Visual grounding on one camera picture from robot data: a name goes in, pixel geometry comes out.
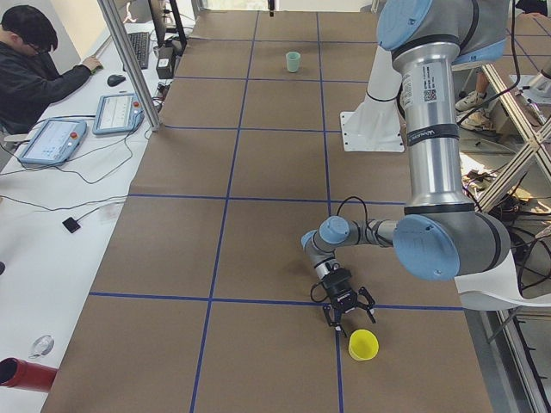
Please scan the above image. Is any small black square device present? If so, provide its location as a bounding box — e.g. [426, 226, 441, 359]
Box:
[62, 217, 81, 233]

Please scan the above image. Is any person in black jacket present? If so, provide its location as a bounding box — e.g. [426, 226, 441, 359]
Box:
[1, 5, 102, 134]

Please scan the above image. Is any aluminium frame post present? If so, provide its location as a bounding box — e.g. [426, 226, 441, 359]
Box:
[97, 0, 161, 132]

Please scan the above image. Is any yellow plastic cup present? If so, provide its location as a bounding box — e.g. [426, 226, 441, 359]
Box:
[348, 330, 379, 361]

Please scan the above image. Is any near teach pendant tablet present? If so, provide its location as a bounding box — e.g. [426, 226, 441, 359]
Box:
[19, 119, 87, 166]

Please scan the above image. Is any green plastic cup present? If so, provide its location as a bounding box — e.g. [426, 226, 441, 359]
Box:
[286, 51, 301, 73]

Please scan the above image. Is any black computer mouse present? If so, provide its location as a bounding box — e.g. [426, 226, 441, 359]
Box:
[107, 74, 126, 87]

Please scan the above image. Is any crumpled clear plastic wrap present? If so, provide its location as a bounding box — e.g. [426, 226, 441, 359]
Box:
[28, 335, 55, 359]

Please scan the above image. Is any black power adapter box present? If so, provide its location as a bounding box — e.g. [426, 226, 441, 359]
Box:
[156, 46, 176, 79]

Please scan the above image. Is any teach pendant tablet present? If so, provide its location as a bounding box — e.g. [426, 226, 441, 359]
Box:
[92, 93, 144, 135]
[19, 119, 87, 166]

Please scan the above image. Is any black keyboard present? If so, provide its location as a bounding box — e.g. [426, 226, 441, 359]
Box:
[127, 32, 150, 69]

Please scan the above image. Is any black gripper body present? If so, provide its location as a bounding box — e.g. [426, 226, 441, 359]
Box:
[322, 270, 358, 317]

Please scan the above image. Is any red cylinder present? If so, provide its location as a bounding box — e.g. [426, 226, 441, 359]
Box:
[1, 358, 58, 392]

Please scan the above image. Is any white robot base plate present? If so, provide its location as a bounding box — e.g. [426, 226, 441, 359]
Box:
[339, 46, 405, 152]

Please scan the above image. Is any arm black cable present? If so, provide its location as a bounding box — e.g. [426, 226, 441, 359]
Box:
[309, 196, 375, 305]

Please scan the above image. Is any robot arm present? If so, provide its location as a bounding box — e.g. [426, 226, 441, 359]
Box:
[301, 1, 514, 330]

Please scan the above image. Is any far teach pendant tablet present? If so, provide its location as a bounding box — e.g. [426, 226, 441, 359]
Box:
[92, 93, 144, 135]

